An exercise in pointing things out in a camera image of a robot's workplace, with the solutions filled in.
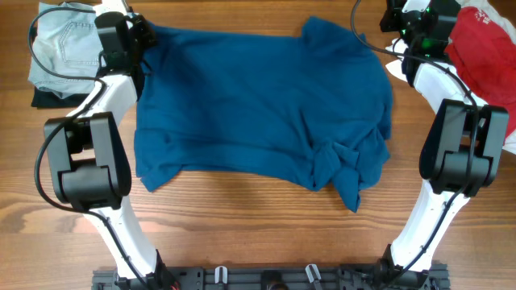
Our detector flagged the blue t-shirt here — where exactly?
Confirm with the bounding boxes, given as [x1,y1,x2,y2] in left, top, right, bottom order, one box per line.
[134,17,393,211]

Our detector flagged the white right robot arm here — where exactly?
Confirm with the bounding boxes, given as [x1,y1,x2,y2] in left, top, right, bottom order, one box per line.
[377,1,509,286]

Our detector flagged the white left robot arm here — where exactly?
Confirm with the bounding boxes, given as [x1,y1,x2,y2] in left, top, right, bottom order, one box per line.
[35,6,173,289]

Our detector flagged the white garment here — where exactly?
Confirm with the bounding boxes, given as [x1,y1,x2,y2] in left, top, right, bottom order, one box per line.
[385,0,516,156]

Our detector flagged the light blue folded jeans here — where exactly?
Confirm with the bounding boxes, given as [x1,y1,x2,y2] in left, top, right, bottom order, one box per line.
[28,2,102,99]

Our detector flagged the red garment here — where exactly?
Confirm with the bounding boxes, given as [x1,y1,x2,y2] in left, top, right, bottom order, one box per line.
[445,6,515,135]

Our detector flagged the black folded garment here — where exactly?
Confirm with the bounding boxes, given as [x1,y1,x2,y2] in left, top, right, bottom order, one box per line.
[31,88,88,109]

